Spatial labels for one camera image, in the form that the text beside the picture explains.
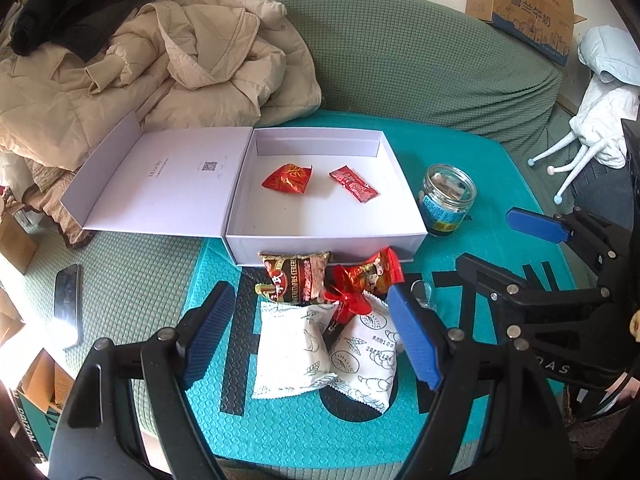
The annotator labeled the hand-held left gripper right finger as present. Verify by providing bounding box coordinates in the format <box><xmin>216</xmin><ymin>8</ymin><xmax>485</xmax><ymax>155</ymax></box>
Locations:
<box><xmin>386</xmin><ymin>282</ymin><xmax>591</xmax><ymax>480</ymax></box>

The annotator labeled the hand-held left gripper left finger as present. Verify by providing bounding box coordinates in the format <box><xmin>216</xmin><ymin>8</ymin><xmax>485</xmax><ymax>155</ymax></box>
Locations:
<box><xmin>47</xmin><ymin>280</ymin><xmax>238</xmax><ymax>480</ymax></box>

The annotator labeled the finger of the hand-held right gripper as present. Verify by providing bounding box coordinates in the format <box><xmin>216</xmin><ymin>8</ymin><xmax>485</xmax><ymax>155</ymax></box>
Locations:
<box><xmin>506</xmin><ymin>206</ymin><xmax>631</xmax><ymax>273</ymax></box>
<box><xmin>456</xmin><ymin>254</ymin><xmax>601</xmax><ymax>321</ymax></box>

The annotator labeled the white printed snack packet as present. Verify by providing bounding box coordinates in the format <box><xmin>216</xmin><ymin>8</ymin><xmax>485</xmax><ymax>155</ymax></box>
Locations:
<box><xmin>251</xmin><ymin>300</ymin><xmax>338</xmax><ymax>401</ymax></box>
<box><xmin>330</xmin><ymin>295</ymin><xmax>401</xmax><ymax>413</ymax></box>

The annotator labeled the red cartoon snack packet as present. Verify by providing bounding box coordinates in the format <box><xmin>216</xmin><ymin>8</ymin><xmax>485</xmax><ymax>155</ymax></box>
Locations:
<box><xmin>345</xmin><ymin>246</ymin><xmax>404</xmax><ymax>295</ymax></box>

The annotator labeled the brown cereal snack packet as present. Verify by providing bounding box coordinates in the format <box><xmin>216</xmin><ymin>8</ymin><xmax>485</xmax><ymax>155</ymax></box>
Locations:
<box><xmin>255</xmin><ymin>250</ymin><xmax>332</xmax><ymax>307</ymax></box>

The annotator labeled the white gift box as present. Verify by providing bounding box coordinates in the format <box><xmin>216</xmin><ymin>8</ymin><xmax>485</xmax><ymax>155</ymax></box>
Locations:
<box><xmin>60</xmin><ymin>110</ymin><xmax>430</xmax><ymax>267</ymax></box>

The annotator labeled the teal embossed mat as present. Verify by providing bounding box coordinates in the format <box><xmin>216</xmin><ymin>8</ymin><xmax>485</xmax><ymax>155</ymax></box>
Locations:
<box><xmin>187</xmin><ymin>110</ymin><xmax>591</xmax><ymax>461</ymax></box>

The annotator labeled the glass jar with blue label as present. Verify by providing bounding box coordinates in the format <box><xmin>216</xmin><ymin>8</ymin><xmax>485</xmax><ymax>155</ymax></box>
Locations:
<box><xmin>418</xmin><ymin>163</ymin><xmax>477</xmax><ymax>237</ymax></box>

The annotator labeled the black smartphone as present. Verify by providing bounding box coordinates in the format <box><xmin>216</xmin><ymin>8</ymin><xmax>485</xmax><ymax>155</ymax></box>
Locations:
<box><xmin>52</xmin><ymin>262</ymin><xmax>83</xmax><ymax>348</ymax></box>

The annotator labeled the red flat sauce sachet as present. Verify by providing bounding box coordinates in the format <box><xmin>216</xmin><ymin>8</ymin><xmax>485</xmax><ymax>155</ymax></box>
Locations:
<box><xmin>328</xmin><ymin>165</ymin><xmax>381</xmax><ymax>204</ymax></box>

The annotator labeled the red foil snack packet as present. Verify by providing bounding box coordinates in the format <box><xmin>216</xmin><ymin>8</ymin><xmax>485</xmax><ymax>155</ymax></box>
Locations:
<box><xmin>262</xmin><ymin>162</ymin><xmax>314</xmax><ymax>195</ymax></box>

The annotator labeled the open cardboard box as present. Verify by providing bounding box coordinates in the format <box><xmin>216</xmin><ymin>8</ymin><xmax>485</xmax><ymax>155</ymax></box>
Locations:
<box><xmin>15</xmin><ymin>350</ymin><xmax>76</xmax><ymax>461</ymax></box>

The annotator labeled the light blue garment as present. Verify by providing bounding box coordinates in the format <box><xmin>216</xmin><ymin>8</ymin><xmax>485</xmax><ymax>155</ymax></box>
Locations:
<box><xmin>577</xmin><ymin>25</ymin><xmax>640</xmax><ymax>86</ymax></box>

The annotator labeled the green sofa cover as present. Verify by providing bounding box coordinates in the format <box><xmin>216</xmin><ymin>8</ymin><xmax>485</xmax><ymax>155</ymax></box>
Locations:
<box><xmin>20</xmin><ymin>0</ymin><xmax>591</xmax><ymax>480</ymax></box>

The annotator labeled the printed cardboard box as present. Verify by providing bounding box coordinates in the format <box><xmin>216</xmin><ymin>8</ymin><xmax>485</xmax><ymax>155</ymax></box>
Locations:
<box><xmin>452</xmin><ymin>0</ymin><xmax>588</xmax><ymax>67</ymax></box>

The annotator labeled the beige padded jacket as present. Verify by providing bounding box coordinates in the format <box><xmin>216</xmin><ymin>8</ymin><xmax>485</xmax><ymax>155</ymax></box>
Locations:
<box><xmin>0</xmin><ymin>0</ymin><xmax>323</xmax><ymax>171</ymax></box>

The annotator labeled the black garment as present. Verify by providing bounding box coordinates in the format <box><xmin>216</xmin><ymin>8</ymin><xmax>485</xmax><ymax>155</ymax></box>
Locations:
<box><xmin>10</xmin><ymin>0</ymin><xmax>166</xmax><ymax>56</ymax></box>

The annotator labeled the clear plastic ring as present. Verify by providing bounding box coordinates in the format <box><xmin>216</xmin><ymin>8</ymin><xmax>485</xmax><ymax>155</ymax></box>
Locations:
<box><xmin>410</xmin><ymin>280</ymin><xmax>437</xmax><ymax>309</ymax></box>

